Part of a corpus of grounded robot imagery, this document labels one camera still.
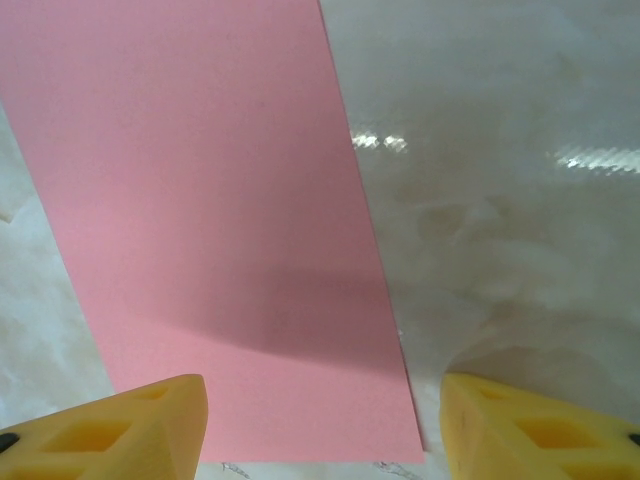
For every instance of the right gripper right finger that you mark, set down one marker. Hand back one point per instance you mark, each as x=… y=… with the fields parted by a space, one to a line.
x=525 y=440

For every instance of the pink paper sheet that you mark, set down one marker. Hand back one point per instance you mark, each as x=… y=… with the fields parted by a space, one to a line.
x=200 y=200

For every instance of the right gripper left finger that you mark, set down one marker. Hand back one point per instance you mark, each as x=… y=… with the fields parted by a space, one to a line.
x=125 y=435

